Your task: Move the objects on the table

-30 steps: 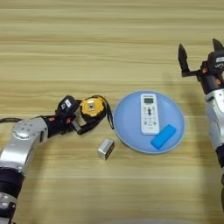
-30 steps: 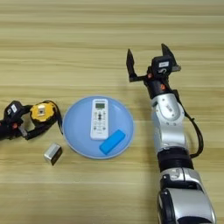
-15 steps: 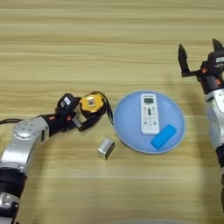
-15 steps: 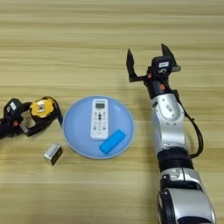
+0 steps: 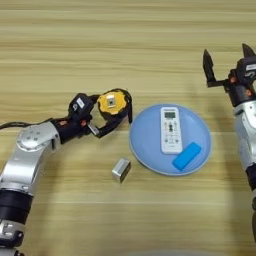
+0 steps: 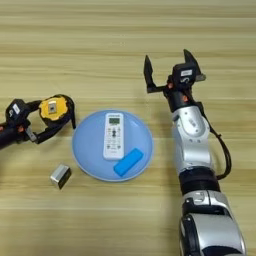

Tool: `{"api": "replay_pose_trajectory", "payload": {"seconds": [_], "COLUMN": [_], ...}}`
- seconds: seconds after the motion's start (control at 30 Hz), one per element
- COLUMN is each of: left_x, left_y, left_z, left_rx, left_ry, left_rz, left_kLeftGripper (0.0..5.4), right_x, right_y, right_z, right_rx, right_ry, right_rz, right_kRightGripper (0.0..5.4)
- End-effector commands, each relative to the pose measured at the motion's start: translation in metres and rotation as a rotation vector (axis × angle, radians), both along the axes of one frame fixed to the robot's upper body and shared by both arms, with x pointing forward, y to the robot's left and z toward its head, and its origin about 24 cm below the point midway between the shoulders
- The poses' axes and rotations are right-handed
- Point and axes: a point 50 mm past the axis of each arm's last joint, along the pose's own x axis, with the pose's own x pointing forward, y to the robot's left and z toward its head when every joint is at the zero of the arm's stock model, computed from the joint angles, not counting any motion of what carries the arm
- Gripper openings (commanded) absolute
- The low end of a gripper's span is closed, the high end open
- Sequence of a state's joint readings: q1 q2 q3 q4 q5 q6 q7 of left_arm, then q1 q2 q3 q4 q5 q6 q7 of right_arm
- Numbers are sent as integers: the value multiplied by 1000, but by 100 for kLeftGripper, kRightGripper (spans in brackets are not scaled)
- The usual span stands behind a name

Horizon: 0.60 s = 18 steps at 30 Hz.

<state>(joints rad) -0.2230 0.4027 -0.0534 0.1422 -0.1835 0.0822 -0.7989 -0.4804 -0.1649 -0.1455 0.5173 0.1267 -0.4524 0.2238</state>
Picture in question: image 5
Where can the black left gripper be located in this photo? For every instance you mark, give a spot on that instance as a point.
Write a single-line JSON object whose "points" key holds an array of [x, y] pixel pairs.
{"points": [[71, 128]]}

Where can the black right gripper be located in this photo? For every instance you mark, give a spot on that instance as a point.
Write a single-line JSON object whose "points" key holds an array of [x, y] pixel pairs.
{"points": [[241, 91]]}

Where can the yellow black tape measure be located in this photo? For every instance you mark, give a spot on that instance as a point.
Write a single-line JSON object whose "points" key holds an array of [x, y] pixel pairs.
{"points": [[112, 102]]}

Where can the small silver black cube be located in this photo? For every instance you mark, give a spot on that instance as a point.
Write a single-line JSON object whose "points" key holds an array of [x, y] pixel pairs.
{"points": [[120, 166]]}

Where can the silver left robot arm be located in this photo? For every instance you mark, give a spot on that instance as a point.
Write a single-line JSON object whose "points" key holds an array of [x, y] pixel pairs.
{"points": [[26, 156]]}

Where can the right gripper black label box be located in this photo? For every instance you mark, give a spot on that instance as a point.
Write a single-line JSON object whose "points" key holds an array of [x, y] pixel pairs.
{"points": [[248, 68]]}

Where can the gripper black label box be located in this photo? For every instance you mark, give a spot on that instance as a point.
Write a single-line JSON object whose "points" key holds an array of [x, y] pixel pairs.
{"points": [[248, 68], [80, 106]]}

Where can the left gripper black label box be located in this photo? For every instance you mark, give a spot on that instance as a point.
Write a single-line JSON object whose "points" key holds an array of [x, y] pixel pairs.
{"points": [[80, 106]]}

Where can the light blue round plate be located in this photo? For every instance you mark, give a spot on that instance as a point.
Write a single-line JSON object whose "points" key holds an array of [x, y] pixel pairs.
{"points": [[146, 140]]}

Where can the white remote control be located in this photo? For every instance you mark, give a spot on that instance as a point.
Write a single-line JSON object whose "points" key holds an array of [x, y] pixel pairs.
{"points": [[171, 133]]}

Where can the blue rectangular block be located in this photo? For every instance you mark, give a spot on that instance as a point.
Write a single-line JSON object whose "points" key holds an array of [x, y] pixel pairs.
{"points": [[186, 156]]}

